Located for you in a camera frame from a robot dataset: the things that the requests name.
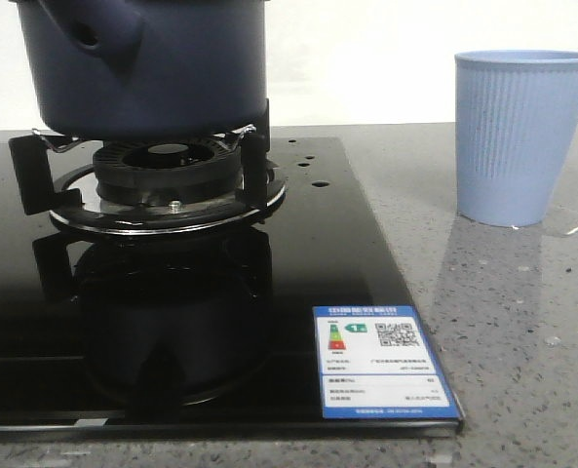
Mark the light blue ribbed cup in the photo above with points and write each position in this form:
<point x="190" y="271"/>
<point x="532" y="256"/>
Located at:
<point x="516" y="114"/>

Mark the black pot support grate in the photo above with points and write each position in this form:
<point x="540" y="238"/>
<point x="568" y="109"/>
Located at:
<point x="72" y="201"/>

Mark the dark blue cooking pot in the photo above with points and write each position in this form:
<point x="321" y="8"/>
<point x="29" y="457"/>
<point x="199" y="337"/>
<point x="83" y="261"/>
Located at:
<point x="124" y="70"/>

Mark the black glass gas stove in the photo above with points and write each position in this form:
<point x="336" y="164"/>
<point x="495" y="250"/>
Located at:
<point x="207" y="335"/>

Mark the black gas burner head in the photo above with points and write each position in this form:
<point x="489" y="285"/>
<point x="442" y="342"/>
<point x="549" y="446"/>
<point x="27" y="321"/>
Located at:
<point x="155" y="173"/>

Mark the blue energy efficiency label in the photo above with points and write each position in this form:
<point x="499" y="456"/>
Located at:
<point x="375" y="363"/>

